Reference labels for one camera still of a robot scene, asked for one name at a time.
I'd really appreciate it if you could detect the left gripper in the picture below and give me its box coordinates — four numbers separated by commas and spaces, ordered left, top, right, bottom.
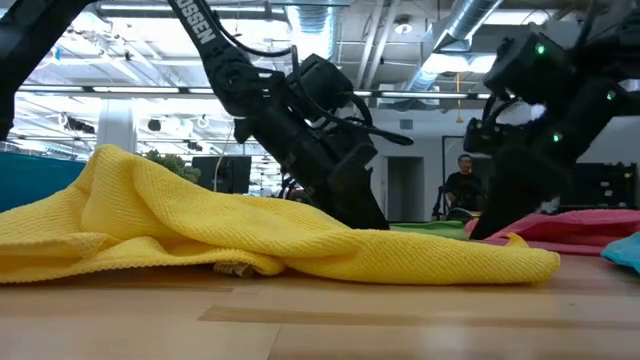
233, 104, 391, 231

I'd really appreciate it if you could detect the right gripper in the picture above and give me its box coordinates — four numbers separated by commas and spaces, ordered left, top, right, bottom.
470, 77, 629, 241

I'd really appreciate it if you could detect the green microfiber towel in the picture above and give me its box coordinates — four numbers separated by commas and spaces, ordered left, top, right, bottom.
389, 219, 471, 242

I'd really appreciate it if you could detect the yellow microfiber towel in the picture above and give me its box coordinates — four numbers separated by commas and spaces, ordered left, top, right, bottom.
0, 144, 561, 286

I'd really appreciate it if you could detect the pink microfiber towel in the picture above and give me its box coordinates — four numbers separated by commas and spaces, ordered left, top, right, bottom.
464, 208, 640, 257

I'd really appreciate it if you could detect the light blue microfiber towel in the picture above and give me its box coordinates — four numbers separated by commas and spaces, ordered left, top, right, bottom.
601, 232, 640, 274

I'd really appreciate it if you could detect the person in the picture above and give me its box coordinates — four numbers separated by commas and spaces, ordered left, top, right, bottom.
443, 153, 485, 214

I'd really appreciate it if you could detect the black cabinet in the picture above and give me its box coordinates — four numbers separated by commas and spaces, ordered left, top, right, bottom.
574, 162, 639, 211

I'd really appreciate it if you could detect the black flat screen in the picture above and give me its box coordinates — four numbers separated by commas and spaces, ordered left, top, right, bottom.
192, 155, 253, 195

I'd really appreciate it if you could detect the green artificial plant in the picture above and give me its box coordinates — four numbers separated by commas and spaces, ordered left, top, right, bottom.
144, 149, 202, 184

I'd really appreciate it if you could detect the white column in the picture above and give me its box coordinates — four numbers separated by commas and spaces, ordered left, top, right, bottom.
96, 98, 139, 154

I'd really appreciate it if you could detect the teal plastic bin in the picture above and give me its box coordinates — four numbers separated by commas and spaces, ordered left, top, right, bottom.
0, 151, 87, 214

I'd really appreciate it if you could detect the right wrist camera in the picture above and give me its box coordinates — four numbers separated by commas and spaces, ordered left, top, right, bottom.
462, 117, 509, 155

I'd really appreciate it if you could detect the tall black metal frame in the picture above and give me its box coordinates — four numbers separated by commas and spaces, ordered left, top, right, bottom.
441, 134, 466, 221

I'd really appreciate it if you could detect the yellow hanging cord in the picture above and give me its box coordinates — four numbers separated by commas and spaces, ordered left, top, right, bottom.
453, 72, 464, 125

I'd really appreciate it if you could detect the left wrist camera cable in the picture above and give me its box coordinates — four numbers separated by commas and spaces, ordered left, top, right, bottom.
197, 0, 416, 149

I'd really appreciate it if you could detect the small silver spiral duct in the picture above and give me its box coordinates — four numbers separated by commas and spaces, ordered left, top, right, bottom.
287, 3, 337, 61

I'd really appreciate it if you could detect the large silver ventilation duct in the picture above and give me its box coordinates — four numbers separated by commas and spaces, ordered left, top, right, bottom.
403, 0, 505, 96

